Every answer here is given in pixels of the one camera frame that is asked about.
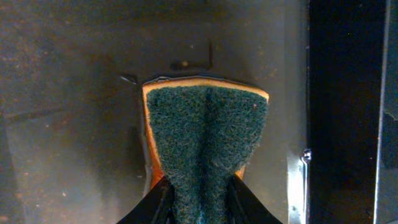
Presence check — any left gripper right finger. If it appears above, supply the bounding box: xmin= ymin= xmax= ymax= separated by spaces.
xmin=226 ymin=175 xmax=282 ymax=224

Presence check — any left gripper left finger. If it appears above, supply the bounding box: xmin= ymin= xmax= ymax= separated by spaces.
xmin=117 ymin=177 xmax=174 ymax=224

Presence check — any green and yellow sponge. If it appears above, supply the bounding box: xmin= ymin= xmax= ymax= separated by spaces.
xmin=142 ymin=77 xmax=269 ymax=223

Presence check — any black rectangular tray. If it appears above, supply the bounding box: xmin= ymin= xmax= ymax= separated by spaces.
xmin=1 ymin=1 xmax=308 ymax=223

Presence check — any black round tray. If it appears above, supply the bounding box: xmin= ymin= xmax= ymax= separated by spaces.
xmin=373 ymin=0 xmax=397 ymax=224

